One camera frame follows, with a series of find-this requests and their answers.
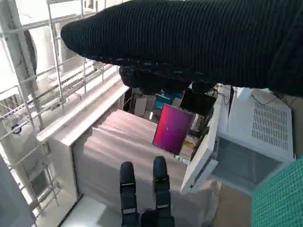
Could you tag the blue box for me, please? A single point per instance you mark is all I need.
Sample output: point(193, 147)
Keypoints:
point(169, 99)

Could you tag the monitor with purple screen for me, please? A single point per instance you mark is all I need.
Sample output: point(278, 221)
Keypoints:
point(172, 128)

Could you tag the black monitor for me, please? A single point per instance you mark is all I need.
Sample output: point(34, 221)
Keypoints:
point(197, 104)

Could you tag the beige cloth cover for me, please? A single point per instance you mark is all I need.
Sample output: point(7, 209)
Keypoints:
point(113, 146)

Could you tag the white green bottle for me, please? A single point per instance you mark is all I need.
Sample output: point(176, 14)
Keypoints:
point(182, 160)

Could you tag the white mesh cabinet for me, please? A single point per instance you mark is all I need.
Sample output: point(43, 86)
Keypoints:
point(243, 118)

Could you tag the white desk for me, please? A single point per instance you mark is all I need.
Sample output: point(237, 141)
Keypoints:
point(61, 163)

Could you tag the blue round tag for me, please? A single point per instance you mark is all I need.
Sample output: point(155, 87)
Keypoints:
point(16, 129)

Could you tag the white metal window grille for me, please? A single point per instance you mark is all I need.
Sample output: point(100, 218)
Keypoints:
point(20, 66)

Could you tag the green cutting mat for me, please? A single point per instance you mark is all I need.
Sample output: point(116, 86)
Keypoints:
point(279, 198)

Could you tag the grey panel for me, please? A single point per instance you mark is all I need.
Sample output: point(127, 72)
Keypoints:
point(11, 201)

